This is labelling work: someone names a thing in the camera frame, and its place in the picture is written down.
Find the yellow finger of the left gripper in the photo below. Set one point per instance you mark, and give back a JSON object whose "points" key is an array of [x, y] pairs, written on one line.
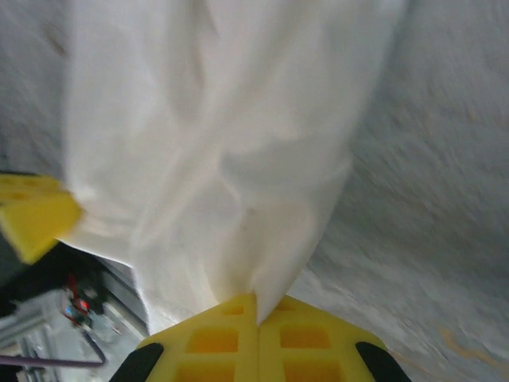
{"points": [[36, 227], [28, 189]]}

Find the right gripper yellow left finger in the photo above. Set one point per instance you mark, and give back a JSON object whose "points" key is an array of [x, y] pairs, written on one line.
{"points": [[214, 342]]}

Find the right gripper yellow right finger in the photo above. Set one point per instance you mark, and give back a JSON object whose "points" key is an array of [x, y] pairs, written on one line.
{"points": [[314, 342]]}

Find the white t-shirt with red print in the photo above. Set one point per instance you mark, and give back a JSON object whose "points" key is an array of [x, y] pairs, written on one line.
{"points": [[218, 119]]}

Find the small lit circuit board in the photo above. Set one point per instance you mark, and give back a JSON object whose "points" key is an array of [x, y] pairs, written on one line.
{"points": [[77, 308]]}

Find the long aluminium mounting rail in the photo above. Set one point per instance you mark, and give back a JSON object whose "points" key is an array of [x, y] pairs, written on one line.
{"points": [[28, 322]]}

